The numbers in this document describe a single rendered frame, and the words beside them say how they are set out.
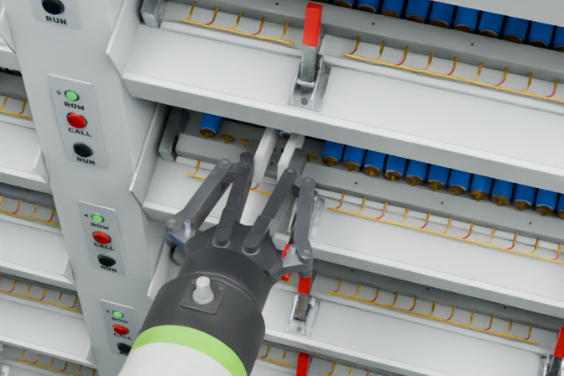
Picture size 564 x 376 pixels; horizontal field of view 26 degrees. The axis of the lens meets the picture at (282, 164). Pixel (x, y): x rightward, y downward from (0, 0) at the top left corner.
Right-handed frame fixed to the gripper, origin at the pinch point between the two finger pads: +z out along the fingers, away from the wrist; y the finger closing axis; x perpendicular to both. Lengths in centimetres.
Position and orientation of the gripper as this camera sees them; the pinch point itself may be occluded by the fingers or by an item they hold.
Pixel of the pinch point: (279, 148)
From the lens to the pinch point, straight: 112.1
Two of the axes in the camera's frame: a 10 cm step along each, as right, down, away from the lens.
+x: -0.5, 7.3, 6.8
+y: -9.6, -2.1, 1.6
